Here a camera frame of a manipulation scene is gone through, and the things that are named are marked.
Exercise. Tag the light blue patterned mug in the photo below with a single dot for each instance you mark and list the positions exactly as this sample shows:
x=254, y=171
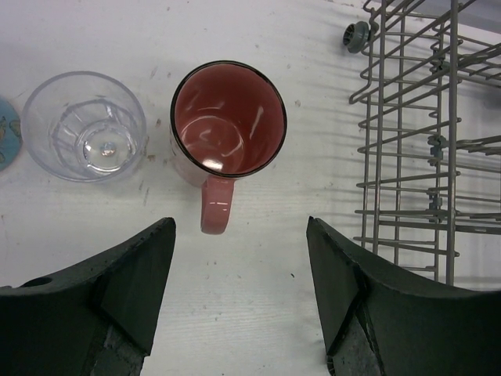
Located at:
x=10, y=134

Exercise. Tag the grey wire dish rack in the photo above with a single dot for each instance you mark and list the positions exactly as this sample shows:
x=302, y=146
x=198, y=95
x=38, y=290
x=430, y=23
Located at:
x=431, y=127

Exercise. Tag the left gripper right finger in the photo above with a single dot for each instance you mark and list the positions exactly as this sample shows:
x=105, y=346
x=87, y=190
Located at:
x=380, y=319

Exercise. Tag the pink patterned mug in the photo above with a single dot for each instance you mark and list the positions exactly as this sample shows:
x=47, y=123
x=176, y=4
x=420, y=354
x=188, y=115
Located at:
x=227, y=121

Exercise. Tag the clear glass tumbler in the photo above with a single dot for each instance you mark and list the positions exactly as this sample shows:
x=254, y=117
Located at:
x=84, y=127

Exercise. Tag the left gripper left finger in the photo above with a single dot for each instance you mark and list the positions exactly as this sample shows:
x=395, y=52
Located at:
x=96, y=317

